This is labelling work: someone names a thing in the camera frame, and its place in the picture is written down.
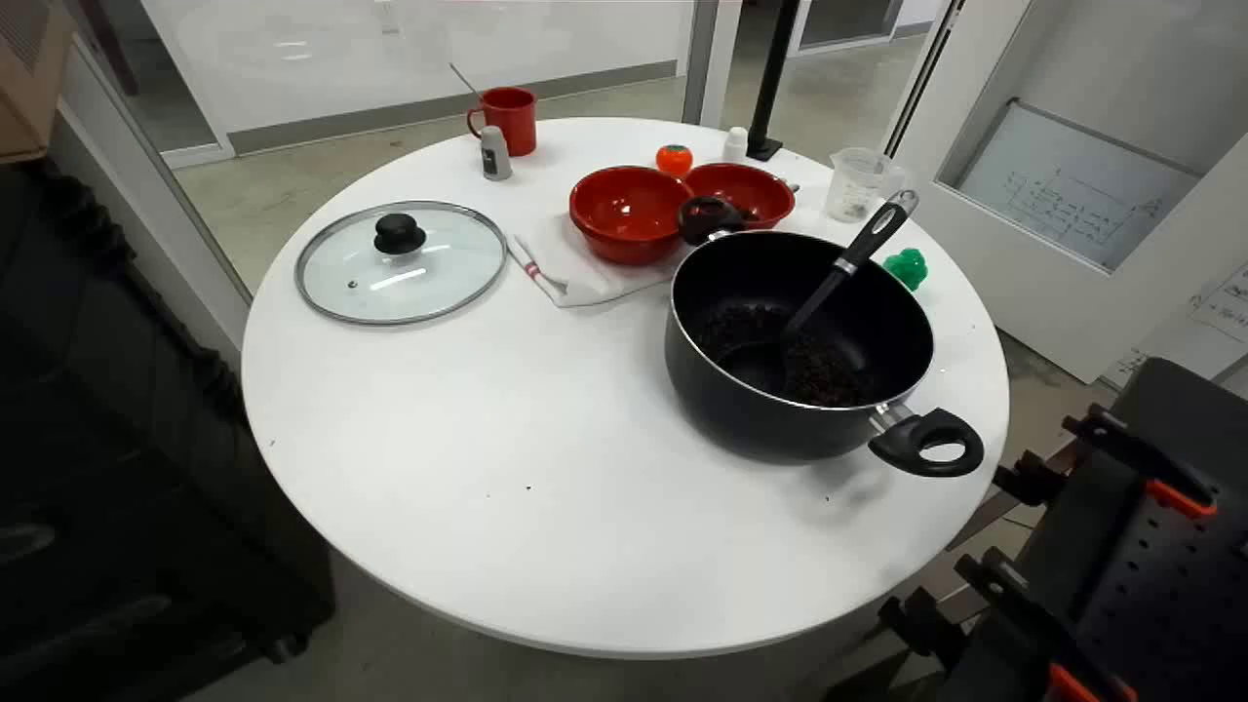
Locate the black cooking pot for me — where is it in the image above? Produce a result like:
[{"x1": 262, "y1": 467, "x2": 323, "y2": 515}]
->
[{"x1": 664, "y1": 192, "x2": 987, "y2": 480}]

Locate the brown cardboard box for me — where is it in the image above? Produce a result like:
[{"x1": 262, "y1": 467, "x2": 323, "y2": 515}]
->
[{"x1": 0, "y1": 0, "x2": 72, "y2": 166}]

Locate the empty red bowl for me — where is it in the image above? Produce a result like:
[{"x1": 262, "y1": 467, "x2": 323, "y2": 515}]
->
[{"x1": 564, "y1": 163, "x2": 694, "y2": 270}]

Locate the glass pot lid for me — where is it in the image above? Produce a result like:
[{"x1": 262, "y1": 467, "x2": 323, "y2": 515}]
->
[{"x1": 291, "y1": 194, "x2": 512, "y2": 326}]

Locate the green toy vegetable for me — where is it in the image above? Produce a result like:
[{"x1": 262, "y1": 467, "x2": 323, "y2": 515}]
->
[{"x1": 881, "y1": 244, "x2": 933, "y2": 293}]

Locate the small orange toy fruit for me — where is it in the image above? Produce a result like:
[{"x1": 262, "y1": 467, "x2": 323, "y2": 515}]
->
[{"x1": 651, "y1": 140, "x2": 699, "y2": 183}]

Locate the white panel with printed sheet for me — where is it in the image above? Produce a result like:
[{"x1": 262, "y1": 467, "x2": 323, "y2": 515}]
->
[{"x1": 891, "y1": 0, "x2": 1248, "y2": 385}]

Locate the black tripod stand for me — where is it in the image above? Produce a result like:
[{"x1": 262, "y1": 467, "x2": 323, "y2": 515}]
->
[{"x1": 744, "y1": 0, "x2": 803, "y2": 163}]

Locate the small grey shaker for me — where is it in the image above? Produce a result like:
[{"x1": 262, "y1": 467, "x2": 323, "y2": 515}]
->
[{"x1": 474, "y1": 122, "x2": 513, "y2": 183}]

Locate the red mug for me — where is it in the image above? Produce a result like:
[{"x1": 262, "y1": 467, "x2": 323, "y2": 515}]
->
[{"x1": 465, "y1": 83, "x2": 541, "y2": 160}]

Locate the black perforated workbench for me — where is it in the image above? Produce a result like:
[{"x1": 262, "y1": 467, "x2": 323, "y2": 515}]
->
[{"x1": 829, "y1": 355, "x2": 1248, "y2": 702}]

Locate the thin stick in mug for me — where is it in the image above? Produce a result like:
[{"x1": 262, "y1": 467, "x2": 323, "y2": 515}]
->
[{"x1": 445, "y1": 59, "x2": 486, "y2": 103}]

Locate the red bowl with dark contents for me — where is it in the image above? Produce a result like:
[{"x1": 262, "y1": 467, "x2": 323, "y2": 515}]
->
[{"x1": 679, "y1": 160, "x2": 798, "y2": 233}]

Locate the clear plastic measuring cup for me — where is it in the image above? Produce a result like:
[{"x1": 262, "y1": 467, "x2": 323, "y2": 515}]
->
[{"x1": 824, "y1": 146, "x2": 909, "y2": 226}]

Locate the black orange bar clamp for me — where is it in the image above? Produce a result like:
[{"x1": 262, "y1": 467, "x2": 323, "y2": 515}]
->
[
  {"x1": 872, "y1": 545, "x2": 1143, "y2": 702},
  {"x1": 989, "y1": 400, "x2": 1223, "y2": 523}
]

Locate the black spoon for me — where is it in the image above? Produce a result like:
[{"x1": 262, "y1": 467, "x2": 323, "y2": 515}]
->
[{"x1": 775, "y1": 189, "x2": 918, "y2": 347}]

